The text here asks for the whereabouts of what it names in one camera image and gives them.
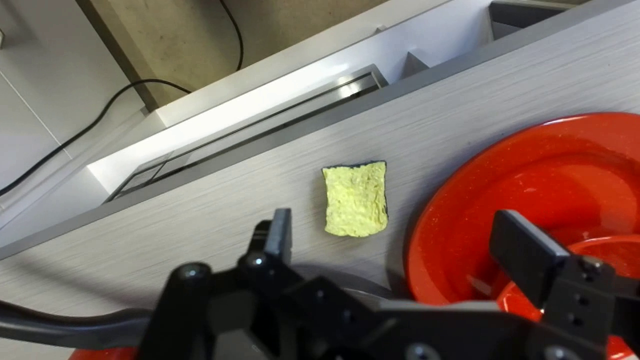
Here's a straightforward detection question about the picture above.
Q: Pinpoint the yellow sponge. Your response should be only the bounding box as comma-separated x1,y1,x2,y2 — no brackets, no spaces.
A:
322,159,390,239

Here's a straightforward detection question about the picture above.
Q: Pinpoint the steel drawer handle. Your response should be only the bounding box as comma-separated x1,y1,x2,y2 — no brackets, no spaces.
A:
106,63,390,204

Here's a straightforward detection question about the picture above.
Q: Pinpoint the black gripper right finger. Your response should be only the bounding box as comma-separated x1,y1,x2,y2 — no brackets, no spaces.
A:
489,208,640,348

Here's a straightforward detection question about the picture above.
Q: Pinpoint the red plate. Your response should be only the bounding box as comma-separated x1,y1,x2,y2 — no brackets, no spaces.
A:
401,109,640,360

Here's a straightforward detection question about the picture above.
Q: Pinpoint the black power cable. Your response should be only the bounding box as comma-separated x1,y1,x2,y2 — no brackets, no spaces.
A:
0,77,195,197

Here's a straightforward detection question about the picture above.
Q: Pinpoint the black floor cable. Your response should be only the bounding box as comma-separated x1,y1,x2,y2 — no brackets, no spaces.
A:
217,0,245,71

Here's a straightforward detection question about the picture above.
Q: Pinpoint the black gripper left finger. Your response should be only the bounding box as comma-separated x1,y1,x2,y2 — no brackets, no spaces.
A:
238,206,295,270

